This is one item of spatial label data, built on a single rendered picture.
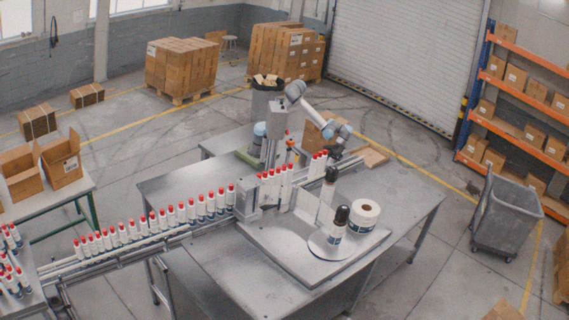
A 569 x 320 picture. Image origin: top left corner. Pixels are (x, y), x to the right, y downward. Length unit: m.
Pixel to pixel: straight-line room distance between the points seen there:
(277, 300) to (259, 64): 5.27
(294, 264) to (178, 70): 4.14
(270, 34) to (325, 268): 4.89
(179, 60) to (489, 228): 4.82
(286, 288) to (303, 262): 0.21
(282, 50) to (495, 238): 4.50
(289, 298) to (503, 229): 2.74
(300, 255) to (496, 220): 2.44
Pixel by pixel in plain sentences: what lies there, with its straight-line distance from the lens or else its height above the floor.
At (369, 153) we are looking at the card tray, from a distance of 3.62.
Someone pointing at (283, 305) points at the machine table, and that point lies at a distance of 2.12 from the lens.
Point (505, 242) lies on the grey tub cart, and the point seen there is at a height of 0.30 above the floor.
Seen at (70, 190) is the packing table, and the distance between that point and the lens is 3.05.
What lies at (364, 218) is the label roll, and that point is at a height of 1.01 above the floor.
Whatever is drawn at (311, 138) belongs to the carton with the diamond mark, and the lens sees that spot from 3.32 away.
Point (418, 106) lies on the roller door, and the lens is 6.96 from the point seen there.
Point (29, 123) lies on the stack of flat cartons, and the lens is 5.72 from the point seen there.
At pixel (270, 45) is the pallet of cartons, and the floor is 0.83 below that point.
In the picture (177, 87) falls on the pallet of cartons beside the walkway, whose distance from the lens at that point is 5.98.
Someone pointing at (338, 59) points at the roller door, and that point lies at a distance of 7.65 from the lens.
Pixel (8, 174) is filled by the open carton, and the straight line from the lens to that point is 3.28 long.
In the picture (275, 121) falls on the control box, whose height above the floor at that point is 1.41.
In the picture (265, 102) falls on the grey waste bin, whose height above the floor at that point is 0.36.
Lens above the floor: 2.50
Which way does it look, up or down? 31 degrees down
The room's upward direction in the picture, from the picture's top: 9 degrees clockwise
